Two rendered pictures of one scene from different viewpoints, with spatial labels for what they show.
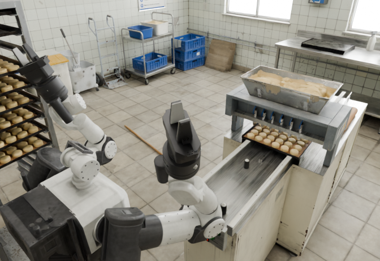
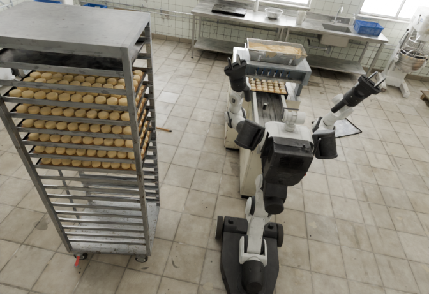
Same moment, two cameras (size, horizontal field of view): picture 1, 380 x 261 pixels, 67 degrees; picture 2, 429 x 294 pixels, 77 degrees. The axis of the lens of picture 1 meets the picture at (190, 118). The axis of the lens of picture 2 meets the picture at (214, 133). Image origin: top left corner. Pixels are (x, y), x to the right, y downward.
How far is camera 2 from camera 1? 144 cm
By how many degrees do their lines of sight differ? 34
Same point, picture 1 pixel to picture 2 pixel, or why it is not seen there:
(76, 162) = (300, 115)
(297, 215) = not seen: hidden behind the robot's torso
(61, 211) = (301, 141)
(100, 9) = not seen: outside the picture
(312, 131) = (292, 76)
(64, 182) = (279, 131)
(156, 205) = (177, 161)
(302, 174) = (288, 103)
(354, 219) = not seen: hidden behind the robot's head
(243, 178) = (269, 115)
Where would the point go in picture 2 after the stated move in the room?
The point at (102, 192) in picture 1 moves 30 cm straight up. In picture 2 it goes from (302, 129) to (320, 80)
